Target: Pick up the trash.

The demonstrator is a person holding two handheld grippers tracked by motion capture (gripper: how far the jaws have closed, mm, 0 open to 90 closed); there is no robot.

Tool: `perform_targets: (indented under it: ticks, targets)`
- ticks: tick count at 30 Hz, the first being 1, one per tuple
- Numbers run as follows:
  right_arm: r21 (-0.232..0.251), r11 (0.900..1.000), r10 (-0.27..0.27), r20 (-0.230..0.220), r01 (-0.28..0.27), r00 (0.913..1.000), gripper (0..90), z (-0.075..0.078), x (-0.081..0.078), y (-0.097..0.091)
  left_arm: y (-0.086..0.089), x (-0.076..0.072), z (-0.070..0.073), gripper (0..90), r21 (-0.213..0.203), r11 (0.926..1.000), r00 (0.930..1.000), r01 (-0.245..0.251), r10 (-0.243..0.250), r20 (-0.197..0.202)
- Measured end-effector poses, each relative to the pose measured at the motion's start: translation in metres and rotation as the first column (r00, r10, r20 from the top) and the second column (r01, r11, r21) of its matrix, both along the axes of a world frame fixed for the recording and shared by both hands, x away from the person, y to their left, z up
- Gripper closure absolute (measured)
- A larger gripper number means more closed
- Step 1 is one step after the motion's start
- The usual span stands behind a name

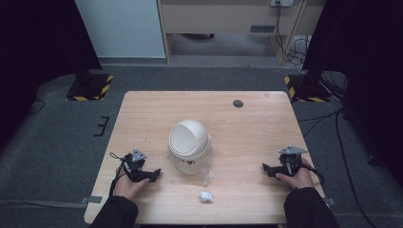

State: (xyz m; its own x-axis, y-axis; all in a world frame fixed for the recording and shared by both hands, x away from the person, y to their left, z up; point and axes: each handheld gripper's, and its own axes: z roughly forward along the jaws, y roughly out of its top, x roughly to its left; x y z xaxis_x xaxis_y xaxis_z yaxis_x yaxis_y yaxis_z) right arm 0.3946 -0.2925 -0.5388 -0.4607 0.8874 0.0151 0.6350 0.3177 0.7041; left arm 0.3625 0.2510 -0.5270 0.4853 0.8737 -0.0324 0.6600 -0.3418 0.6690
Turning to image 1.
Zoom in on left hand-held gripper cable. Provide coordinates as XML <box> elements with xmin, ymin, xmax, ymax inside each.
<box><xmin>108</xmin><ymin>151</ymin><xmax>128</xmax><ymax>198</ymax></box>

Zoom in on black power cables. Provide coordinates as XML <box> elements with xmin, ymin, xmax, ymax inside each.
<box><xmin>274</xmin><ymin>1</ymin><xmax>306</xmax><ymax>67</ymax></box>

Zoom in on grey power strip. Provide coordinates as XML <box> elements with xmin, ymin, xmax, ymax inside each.
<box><xmin>269</xmin><ymin>0</ymin><xmax>295</xmax><ymax>8</ymax></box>

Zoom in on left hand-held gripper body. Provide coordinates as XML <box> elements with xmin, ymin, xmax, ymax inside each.
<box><xmin>122</xmin><ymin>147</ymin><xmax>148</xmax><ymax>183</ymax></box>

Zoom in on clear plastic bag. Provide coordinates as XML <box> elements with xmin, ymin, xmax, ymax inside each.
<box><xmin>169</xmin><ymin>148</ymin><xmax>216</xmax><ymax>187</ymax></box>

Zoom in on white cables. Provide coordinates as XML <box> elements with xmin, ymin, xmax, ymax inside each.
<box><xmin>292</xmin><ymin>35</ymin><xmax>314</xmax><ymax>73</ymax></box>

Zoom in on white swing-lid trash can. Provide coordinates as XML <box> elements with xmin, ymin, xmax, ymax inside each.
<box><xmin>167</xmin><ymin>119</ymin><xmax>213</xmax><ymax>176</ymax></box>

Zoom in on thin black floor cable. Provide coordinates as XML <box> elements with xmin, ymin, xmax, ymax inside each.
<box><xmin>26</xmin><ymin>97</ymin><xmax>47</xmax><ymax>116</ymax></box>

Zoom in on hand-held gripper cable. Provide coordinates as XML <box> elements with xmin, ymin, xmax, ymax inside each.
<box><xmin>302</xmin><ymin>161</ymin><xmax>326</xmax><ymax>188</ymax></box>
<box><xmin>108</xmin><ymin>151</ymin><xmax>128</xmax><ymax>198</ymax></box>

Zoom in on striped black stand base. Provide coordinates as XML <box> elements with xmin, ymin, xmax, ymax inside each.
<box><xmin>283</xmin><ymin>73</ymin><xmax>332</xmax><ymax>104</ymax></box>
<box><xmin>65</xmin><ymin>72</ymin><xmax>115</xmax><ymax>103</ymax></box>

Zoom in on long black floor cable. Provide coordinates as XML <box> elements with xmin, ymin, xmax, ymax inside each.
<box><xmin>297</xmin><ymin>106</ymin><xmax>379</xmax><ymax>228</ymax></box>

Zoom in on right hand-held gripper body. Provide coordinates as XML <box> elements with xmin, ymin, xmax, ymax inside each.
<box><xmin>277</xmin><ymin>144</ymin><xmax>309</xmax><ymax>177</ymax></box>

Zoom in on person's right hand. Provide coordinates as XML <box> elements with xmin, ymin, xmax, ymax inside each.
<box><xmin>275</xmin><ymin>157</ymin><xmax>316</xmax><ymax>190</ymax></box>

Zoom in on right hand-held gripper cable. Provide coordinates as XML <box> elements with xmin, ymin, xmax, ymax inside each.
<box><xmin>302</xmin><ymin>161</ymin><xmax>326</xmax><ymax>188</ymax></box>

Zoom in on white board panel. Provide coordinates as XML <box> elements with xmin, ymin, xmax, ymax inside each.
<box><xmin>74</xmin><ymin>0</ymin><xmax>167</xmax><ymax>59</ymax></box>

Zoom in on person's left hand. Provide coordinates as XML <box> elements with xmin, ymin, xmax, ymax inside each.
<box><xmin>112</xmin><ymin>165</ymin><xmax>151</xmax><ymax>201</ymax></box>

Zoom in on crumpled white paper ball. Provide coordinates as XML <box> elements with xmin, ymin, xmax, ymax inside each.
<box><xmin>199</xmin><ymin>189</ymin><xmax>214</xmax><ymax>204</ymax></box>

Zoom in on light wooden desk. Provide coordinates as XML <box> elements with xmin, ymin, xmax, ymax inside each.
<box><xmin>157</xmin><ymin>0</ymin><xmax>328</xmax><ymax>67</ymax></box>

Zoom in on black curtain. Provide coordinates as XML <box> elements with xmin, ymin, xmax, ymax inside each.
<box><xmin>0</xmin><ymin>0</ymin><xmax>103</xmax><ymax>151</ymax></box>
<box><xmin>301</xmin><ymin>0</ymin><xmax>403</xmax><ymax>189</ymax></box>

